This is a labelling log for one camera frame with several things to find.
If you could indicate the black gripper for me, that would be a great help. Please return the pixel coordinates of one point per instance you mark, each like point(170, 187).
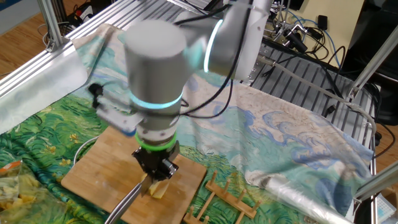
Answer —
point(154, 160)

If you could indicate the steel cleaver knife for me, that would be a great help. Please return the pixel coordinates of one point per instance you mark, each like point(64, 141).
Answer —
point(124, 205)

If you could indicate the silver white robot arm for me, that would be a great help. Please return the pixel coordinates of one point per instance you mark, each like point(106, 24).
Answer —
point(155, 62)

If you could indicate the yellow potato half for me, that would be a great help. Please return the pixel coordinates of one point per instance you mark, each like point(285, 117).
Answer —
point(160, 191)

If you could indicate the wooden cutting board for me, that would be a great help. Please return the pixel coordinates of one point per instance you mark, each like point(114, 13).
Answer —
point(102, 177)

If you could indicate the wooden peg rack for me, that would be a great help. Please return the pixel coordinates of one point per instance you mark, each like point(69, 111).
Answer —
point(231, 199)

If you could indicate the painted landscape tablecloth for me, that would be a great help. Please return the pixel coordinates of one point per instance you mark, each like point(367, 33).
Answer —
point(280, 140)

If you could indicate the bag of chopped potato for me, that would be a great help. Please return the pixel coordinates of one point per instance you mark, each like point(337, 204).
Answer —
point(21, 199)

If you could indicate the clear plastic wrap roll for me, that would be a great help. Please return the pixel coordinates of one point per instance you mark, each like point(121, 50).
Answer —
point(298, 199)

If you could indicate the black plug connector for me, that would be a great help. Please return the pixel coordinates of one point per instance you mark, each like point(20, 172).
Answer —
point(330, 109)

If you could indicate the black power adapter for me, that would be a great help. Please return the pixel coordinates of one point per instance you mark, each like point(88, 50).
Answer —
point(322, 22)

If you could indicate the white grid tray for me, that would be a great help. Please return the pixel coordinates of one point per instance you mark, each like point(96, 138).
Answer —
point(385, 211)

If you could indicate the large black case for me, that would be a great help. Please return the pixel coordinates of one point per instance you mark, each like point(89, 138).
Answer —
point(382, 31)

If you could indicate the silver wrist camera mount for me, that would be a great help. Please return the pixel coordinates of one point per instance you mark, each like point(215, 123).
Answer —
point(121, 119)

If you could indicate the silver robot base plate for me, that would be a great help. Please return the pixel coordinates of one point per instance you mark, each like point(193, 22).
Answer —
point(256, 73)

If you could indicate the power strip red switch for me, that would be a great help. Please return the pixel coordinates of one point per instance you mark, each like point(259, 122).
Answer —
point(84, 12)

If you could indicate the aluminium frame post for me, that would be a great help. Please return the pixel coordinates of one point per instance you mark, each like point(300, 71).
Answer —
point(51, 25)
point(379, 183)
point(373, 62)

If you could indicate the black clamp mount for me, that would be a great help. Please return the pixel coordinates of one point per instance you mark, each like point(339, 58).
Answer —
point(295, 42)

